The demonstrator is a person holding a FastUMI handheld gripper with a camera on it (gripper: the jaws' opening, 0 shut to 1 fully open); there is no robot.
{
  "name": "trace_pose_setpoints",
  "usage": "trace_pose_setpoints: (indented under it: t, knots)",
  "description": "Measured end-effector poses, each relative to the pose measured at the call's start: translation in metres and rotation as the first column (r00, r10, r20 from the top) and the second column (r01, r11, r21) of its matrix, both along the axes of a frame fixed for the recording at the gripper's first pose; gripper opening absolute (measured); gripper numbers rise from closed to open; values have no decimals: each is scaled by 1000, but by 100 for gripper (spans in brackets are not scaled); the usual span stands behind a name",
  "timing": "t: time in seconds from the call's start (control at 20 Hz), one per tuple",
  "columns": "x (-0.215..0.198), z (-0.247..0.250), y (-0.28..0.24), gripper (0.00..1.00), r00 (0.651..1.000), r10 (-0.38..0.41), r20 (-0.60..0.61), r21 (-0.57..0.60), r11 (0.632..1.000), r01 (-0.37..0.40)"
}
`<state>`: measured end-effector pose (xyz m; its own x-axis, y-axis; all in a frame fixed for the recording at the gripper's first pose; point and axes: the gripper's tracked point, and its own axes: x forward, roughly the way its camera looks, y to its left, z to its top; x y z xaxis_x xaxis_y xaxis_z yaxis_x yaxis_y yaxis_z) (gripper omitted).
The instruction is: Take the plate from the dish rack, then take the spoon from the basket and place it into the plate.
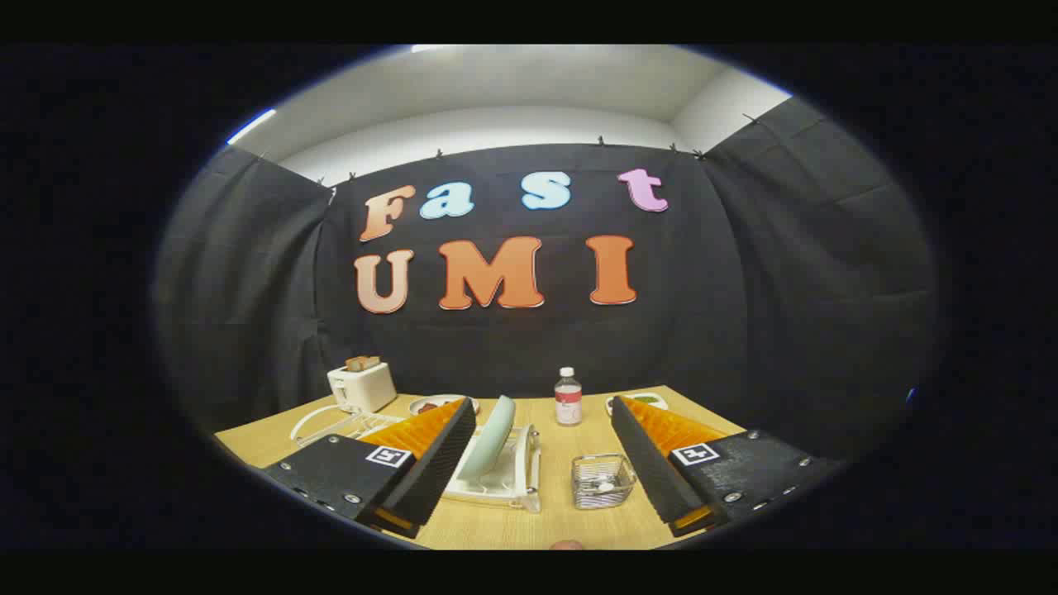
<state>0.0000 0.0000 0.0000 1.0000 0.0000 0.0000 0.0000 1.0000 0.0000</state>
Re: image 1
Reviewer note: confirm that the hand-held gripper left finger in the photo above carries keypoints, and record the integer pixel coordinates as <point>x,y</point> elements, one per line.
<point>430,471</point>

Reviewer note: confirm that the toast slices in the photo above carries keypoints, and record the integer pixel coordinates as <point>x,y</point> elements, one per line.
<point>362,363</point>

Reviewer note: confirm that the mint green plate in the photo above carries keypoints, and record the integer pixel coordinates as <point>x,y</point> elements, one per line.
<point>489,442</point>

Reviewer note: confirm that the black backdrop cloth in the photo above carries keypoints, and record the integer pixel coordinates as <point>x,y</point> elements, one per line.
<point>579,347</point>

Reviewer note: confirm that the white divided dish with beans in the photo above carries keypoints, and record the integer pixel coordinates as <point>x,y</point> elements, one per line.
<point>649,401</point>

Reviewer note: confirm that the clear bottle with red label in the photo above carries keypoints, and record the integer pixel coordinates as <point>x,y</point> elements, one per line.
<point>568,405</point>

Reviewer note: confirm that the beige round plate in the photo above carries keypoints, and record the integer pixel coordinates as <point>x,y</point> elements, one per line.
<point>446,400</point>

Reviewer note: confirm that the white spoon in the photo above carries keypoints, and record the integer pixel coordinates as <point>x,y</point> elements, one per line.
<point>603,487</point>

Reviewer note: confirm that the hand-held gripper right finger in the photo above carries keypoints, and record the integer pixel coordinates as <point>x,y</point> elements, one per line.
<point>653,471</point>

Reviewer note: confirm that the white toaster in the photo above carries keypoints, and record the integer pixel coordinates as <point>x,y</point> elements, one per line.
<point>364,390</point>

